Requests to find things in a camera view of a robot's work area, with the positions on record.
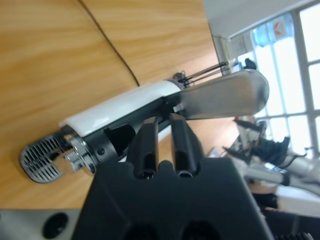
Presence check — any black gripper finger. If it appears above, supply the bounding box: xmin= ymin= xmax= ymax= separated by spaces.
xmin=168 ymin=112 xmax=205 ymax=178
xmin=126 ymin=116 xmax=160 ymax=179

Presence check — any silver coffee machine lever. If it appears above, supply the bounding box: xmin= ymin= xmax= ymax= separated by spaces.
xmin=174 ymin=69 xmax=270 ymax=121

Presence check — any white capsule coffee machine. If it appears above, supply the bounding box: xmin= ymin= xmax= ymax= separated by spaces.
xmin=19 ymin=78 xmax=187 ymax=185

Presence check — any metal drip tray grille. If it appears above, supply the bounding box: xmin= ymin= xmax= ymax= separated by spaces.
xmin=19 ymin=132 xmax=67 ymax=185

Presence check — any blue water cooler bottle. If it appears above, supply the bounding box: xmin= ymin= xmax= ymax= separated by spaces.
xmin=252 ymin=12 xmax=295 ymax=48

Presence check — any black wire capsule holder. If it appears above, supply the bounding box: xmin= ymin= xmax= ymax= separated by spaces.
xmin=173 ymin=61 xmax=231 ymax=89

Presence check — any thin black power cable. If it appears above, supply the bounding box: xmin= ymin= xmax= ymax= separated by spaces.
xmin=78 ymin=0 xmax=141 ymax=87

